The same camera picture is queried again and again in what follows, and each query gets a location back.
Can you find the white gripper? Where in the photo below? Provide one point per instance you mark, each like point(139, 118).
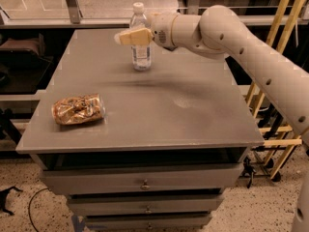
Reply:
point(161, 29)

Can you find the clear plastic water bottle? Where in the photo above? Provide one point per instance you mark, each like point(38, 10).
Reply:
point(141, 54)

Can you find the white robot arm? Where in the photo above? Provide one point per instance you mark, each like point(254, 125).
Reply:
point(218, 30)

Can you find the crushed orange can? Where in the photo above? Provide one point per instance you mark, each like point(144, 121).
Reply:
point(78, 110)

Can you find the grey drawer cabinet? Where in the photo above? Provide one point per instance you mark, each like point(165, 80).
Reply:
point(185, 110)

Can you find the dark chair at left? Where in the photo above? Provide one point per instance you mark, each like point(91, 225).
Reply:
point(24, 67)

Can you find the top grey drawer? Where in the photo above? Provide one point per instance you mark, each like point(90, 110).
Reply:
point(136, 179)

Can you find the grey drawer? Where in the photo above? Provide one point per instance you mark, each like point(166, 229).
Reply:
point(136, 179)
point(148, 222)
point(140, 205)

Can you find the middle grey drawer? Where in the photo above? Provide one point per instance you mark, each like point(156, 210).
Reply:
point(140, 205)

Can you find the bottom grey drawer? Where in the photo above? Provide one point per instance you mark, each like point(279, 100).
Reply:
point(148, 222)

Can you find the black object on floor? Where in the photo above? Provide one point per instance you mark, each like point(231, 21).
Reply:
point(3, 199)

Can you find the metal window post left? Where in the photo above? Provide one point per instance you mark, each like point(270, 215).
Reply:
point(74, 12)

